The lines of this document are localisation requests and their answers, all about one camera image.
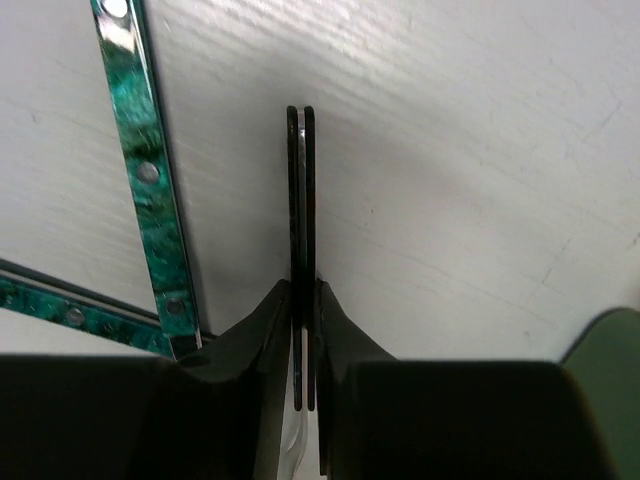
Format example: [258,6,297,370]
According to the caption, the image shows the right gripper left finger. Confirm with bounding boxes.
[1,280,291,479]

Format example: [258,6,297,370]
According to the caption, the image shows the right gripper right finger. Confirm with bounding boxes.
[315,281,617,479]

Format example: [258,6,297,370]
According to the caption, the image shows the green handled fork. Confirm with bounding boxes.
[1,276,173,358]

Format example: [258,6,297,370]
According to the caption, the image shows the dark handled fork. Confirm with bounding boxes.
[283,106,316,479]

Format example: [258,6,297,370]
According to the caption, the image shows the green handled spoon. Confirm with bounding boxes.
[91,1,202,360]

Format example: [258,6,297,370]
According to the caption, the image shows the green container box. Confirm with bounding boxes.
[561,308,639,479]

